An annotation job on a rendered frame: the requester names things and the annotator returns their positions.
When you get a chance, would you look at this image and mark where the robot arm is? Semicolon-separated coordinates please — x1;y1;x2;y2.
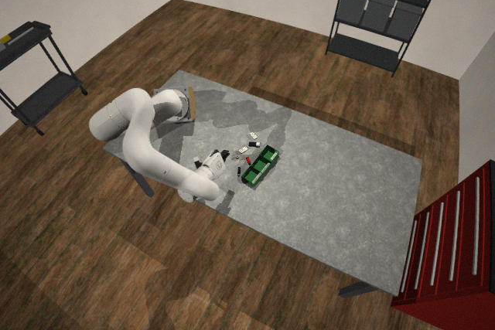
89;88;220;202

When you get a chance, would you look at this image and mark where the green rack of bins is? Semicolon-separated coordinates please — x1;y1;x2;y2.
241;145;279;187

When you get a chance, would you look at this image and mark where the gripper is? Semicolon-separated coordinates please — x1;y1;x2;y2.
201;149;230;180

